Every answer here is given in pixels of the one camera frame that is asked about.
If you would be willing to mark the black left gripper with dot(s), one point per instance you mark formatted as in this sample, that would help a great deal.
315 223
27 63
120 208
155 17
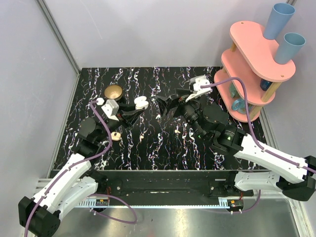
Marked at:
122 115

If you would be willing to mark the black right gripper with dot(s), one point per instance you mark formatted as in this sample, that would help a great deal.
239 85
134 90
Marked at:
163 102

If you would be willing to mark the white earbud charging case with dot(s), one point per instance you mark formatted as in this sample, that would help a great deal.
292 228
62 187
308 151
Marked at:
141 102

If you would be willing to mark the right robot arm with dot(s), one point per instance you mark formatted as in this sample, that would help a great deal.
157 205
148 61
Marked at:
288 174

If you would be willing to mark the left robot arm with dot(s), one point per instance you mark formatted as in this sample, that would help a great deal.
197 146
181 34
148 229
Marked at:
42 214

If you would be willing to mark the cream earbud charging case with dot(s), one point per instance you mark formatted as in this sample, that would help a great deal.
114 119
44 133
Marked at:
115 136

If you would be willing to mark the gold patterned ceramic bowl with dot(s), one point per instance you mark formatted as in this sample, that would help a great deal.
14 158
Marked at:
114 92

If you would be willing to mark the green ceramic mug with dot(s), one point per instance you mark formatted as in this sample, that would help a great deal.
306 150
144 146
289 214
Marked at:
233 91

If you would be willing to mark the blue patterned mug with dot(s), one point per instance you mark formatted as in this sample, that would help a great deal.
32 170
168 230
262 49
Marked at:
239 106

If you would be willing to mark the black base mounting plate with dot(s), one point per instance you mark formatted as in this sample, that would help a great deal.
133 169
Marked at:
170 188

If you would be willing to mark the pink three-tier shelf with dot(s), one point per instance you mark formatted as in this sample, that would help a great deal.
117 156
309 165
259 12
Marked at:
249 60

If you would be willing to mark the dark blue object on shelf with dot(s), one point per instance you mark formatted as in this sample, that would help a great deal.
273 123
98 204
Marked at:
264 84

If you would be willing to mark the blue cup front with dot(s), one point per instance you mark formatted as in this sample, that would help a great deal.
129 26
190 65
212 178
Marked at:
289 47

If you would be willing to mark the blue cup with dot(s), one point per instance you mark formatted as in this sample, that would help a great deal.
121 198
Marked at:
280 14
289 47

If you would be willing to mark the blue cup rear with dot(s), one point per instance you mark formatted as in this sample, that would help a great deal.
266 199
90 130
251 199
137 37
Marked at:
280 14

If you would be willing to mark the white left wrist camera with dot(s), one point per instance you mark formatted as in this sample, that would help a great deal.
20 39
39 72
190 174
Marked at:
110 109

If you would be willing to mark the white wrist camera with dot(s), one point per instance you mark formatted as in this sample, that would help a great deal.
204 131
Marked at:
110 109
201 86

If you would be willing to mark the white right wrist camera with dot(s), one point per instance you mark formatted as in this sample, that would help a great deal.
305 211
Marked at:
201 86

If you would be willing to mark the aluminium frame rail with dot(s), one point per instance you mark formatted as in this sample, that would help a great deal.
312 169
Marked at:
57 33

